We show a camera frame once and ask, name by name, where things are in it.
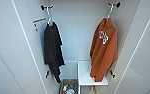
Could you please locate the orange hoodie with white print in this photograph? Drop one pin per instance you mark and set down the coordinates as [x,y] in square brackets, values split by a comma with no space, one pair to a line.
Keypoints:
[102,53]

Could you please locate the white clothes hanger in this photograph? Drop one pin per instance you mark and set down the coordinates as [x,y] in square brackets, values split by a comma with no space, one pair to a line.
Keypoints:
[109,13]
[49,18]

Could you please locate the white wardrobe door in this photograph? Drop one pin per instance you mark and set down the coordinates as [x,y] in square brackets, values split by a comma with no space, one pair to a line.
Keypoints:
[7,50]
[147,66]

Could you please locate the white wardrobe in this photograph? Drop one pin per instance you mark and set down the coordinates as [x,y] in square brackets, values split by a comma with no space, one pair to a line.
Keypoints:
[77,33]

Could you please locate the black T-shirt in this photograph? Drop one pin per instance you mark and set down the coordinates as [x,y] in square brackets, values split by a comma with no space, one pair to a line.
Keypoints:
[52,46]

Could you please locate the white shelf box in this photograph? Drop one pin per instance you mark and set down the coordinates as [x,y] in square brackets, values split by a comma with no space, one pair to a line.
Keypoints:
[86,75]

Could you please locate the woven wicker basket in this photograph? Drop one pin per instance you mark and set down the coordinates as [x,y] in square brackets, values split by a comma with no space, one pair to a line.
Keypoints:
[74,81]

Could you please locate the small dark hook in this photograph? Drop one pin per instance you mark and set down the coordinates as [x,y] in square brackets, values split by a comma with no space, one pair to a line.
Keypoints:
[47,74]
[112,74]

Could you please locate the blue white toy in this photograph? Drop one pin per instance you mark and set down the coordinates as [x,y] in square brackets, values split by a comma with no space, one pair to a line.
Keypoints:
[66,88]

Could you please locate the orange label tag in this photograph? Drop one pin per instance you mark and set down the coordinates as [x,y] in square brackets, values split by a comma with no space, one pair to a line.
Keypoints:
[39,20]

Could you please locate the black wall hook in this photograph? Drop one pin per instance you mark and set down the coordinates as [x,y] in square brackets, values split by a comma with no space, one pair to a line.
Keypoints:
[117,4]
[44,6]

